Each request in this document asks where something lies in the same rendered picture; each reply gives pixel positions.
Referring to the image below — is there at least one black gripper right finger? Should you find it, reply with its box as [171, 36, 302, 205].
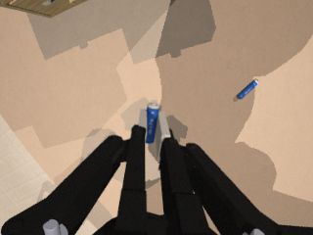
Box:
[156, 111, 291, 235]

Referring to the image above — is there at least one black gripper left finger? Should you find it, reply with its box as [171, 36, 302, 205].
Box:
[1, 109, 148, 235]

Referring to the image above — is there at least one dark blue battery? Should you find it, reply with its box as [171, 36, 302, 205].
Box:
[238, 80, 259, 100]

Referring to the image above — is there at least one blue aa battery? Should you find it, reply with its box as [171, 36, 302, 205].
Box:
[146, 103, 159, 144]

